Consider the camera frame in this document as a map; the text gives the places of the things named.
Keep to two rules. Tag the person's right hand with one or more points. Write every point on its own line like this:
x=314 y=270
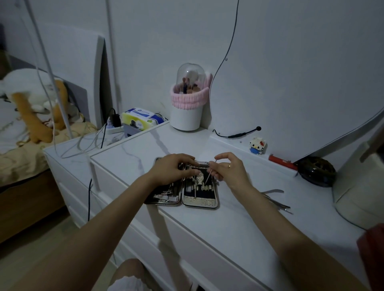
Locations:
x=232 y=174

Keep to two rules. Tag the person's left hand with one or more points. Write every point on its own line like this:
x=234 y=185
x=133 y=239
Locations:
x=166 y=172

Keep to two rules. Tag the person's left thumb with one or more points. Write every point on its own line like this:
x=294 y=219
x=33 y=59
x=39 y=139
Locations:
x=190 y=173

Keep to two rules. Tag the person's right thumb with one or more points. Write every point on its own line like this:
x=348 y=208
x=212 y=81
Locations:
x=215 y=174

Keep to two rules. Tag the thin metal manicure pick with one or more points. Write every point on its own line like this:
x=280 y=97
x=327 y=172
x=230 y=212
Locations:
x=209 y=175

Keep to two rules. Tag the manicure kit case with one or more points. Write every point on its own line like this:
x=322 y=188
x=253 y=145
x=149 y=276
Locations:
x=199 y=198

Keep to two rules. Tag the person's left forearm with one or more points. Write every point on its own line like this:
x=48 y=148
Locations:
x=99 y=233

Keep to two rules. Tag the person's right forearm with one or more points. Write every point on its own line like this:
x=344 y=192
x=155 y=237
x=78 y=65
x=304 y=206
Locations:
x=288 y=239

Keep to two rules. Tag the set of metal manicure tools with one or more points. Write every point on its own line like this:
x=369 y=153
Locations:
x=199 y=187

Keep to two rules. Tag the white block cat figure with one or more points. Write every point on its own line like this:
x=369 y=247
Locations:
x=258 y=145

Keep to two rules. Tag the white brush holder clear dome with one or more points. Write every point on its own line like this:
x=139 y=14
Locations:
x=186 y=118

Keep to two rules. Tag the red flat case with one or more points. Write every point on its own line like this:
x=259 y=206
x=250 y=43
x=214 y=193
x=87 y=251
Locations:
x=282 y=162

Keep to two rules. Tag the metal cuticle nippers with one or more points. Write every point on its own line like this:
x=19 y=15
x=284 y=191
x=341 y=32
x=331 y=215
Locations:
x=277 y=202

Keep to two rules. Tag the blue yellow tissue pack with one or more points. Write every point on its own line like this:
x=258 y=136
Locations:
x=141 y=118

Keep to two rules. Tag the pink fluffy headband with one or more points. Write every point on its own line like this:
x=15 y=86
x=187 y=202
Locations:
x=187 y=97

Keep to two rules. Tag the makeup brushes bundle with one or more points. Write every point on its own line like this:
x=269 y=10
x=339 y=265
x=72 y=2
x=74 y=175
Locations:
x=189 y=84

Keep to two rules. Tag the black plug adapter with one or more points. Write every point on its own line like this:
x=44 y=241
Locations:
x=115 y=120

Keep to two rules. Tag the black round helmet-like object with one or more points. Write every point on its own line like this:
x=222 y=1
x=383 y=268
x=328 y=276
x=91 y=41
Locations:
x=316 y=171

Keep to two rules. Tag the person's knee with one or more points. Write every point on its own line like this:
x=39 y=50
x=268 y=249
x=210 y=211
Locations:
x=132 y=268

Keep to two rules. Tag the white drawer cabinet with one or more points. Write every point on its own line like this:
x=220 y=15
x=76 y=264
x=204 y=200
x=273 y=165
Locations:
x=75 y=177

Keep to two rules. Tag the white shorts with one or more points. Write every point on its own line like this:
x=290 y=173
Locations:
x=129 y=284

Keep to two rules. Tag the large white container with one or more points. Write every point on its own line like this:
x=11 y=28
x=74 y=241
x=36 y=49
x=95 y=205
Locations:
x=358 y=192

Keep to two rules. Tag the white leaning board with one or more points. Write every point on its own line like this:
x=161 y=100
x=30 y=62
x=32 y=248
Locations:
x=75 y=69

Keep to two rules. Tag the bed with beige sheet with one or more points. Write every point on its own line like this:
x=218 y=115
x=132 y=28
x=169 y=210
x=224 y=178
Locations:
x=21 y=168

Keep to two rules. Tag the red cloth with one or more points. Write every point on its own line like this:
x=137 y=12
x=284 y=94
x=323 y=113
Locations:
x=373 y=257

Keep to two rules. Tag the white orange plush toy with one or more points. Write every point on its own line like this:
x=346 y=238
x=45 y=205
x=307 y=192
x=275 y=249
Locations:
x=28 y=90

